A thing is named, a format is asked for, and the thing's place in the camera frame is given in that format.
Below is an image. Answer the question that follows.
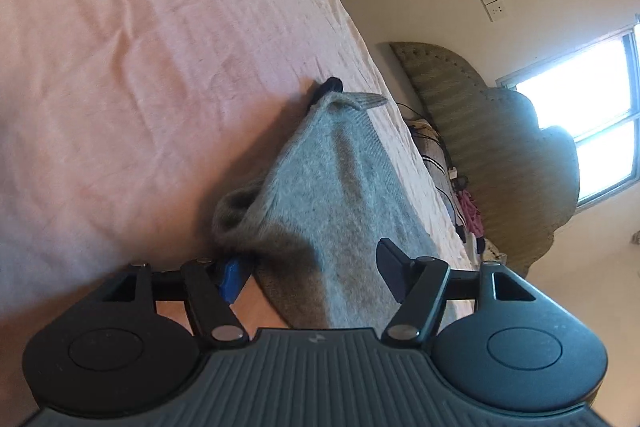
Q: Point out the olive padded headboard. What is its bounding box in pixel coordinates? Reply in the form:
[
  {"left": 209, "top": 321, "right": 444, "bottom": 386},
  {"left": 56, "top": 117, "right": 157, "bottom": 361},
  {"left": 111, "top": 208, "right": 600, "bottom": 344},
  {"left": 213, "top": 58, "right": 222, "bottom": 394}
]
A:
[{"left": 390, "top": 41, "right": 581, "bottom": 279}]

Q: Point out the pink crumpled cloth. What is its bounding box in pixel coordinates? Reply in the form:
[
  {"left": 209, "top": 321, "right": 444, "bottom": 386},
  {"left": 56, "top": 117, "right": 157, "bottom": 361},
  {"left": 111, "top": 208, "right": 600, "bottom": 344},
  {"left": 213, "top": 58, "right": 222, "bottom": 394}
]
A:
[{"left": 457, "top": 188, "right": 487, "bottom": 239}]

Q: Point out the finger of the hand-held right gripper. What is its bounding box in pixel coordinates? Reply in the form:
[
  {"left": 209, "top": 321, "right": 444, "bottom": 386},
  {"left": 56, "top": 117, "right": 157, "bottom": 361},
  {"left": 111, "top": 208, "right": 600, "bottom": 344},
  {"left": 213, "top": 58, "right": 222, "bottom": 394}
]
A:
[{"left": 306, "top": 77, "right": 344, "bottom": 108}]

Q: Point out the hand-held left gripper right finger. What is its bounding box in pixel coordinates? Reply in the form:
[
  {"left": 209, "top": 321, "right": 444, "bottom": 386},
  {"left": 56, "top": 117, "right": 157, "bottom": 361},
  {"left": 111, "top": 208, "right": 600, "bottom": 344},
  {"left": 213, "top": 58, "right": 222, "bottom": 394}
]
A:
[{"left": 375, "top": 237, "right": 542, "bottom": 349}]

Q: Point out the pink bed sheet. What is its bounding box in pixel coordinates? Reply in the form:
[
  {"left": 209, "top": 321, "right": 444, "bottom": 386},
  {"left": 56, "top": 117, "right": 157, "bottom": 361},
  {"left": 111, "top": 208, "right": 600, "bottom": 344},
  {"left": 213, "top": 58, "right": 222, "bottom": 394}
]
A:
[{"left": 0, "top": 0, "right": 482, "bottom": 344}]

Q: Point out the striped pillow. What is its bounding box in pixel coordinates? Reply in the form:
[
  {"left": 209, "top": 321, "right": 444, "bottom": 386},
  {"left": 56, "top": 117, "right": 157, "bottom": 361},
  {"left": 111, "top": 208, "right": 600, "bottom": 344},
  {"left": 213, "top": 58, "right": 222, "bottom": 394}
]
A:
[{"left": 409, "top": 119, "right": 457, "bottom": 219}]

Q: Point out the bright window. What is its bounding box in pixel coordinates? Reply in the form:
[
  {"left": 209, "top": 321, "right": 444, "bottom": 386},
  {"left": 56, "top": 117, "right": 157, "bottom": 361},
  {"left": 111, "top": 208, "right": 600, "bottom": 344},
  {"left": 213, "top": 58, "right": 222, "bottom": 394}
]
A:
[{"left": 495, "top": 14, "right": 640, "bottom": 210}]

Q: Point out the grey sweater with navy sleeves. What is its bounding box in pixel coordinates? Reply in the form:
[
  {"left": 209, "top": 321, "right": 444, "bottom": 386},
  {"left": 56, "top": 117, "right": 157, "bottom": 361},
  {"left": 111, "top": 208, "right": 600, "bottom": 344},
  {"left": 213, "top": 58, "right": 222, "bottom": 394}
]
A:
[{"left": 212, "top": 91, "right": 443, "bottom": 334}]

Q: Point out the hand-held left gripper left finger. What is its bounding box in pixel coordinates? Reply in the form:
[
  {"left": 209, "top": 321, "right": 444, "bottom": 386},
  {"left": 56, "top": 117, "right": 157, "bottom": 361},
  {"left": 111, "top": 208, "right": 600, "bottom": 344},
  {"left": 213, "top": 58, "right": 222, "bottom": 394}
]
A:
[{"left": 101, "top": 257, "right": 252, "bottom": 349}]

